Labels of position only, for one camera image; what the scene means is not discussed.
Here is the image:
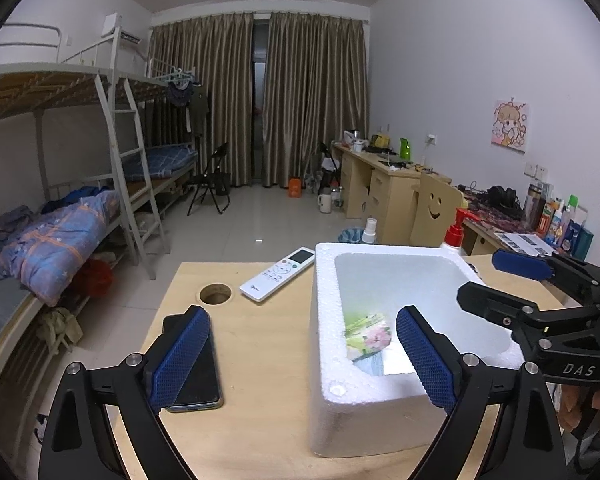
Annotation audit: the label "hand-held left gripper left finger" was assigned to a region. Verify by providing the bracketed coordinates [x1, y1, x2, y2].
[37, 305, 213, 480]

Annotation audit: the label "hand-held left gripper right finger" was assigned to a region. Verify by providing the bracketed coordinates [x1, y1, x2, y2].
[396, 305, 568, 480]

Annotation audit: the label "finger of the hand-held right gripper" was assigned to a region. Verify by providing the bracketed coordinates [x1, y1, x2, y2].
[492, 249, 600, 306]
[456, 281, 600, 356]

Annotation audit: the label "floral tissue pack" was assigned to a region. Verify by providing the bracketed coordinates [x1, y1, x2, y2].
[344, 311, 396, 376]

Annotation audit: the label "white styrofoam box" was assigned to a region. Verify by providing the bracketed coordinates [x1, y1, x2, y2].
[307, 242, 526, 458]

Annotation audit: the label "person's right hand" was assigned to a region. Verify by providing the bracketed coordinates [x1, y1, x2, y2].
[557, 384, 600, 432]

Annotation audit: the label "white printed leaflet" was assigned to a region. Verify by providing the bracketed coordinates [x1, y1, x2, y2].
[495, 231, 558, 256]

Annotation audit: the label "black smartphone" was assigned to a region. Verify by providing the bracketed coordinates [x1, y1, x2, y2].
[161, 312, 223, 413]

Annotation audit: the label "dark thermos bottle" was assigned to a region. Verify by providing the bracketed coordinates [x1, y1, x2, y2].
[524, 183, 543, 226]

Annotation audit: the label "teal container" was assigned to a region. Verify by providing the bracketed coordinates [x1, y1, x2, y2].
[575, 227, 595, 261]

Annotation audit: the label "white green-capped bottle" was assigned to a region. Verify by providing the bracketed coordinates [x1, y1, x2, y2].
[562, 195, 578, 241]

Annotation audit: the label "black headphones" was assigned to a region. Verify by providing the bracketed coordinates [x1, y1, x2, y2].
[487, 186, 518, 208]

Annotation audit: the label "white red pump bottle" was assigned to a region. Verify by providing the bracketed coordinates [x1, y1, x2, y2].
[438, 208, 481, 256]

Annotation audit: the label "wooden smiley chair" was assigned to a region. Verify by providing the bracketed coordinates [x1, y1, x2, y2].
[410, 172, 466, 248]

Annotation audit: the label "red clothes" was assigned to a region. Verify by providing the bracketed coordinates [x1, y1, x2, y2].
[77, 257, 115, 301]

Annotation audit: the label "white remote control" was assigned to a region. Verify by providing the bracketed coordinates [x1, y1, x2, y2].
[239, 246, 316, 303]

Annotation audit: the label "olive cloth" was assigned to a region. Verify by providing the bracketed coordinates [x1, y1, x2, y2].
[35, 306, 83, 356]

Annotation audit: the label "light wooden desk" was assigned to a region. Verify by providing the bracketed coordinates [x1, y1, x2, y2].
[331, 141, 453, 233]

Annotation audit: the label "blue orange checked quilt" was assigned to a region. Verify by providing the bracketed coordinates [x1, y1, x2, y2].
[0, 190, 121, 306]

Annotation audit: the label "black folding chair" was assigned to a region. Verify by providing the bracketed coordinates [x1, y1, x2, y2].
[186, 142, 232, 216]

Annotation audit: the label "white metal bunk bed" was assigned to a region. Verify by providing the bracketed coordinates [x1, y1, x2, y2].
[0, 24, 173, 411]
[115, 57, 201, 211]

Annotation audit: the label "blue checked mattress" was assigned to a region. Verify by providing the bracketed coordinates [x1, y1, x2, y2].
[121, 142, 198, 181]

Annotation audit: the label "dark hanging clothes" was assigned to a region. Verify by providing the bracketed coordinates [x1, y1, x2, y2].
[166, 80, 211, 136]

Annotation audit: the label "brown curtain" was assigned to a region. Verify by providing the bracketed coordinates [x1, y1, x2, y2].
[147, 12, 255, 188]
[261, 11, 370, 188]

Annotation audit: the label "white air conditioner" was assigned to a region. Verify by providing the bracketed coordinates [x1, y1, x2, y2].
[102, 12, 143, 43]

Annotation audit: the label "pink cartoon wall poster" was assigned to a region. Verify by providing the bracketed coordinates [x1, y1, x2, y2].
[491, 100, 529, 153]

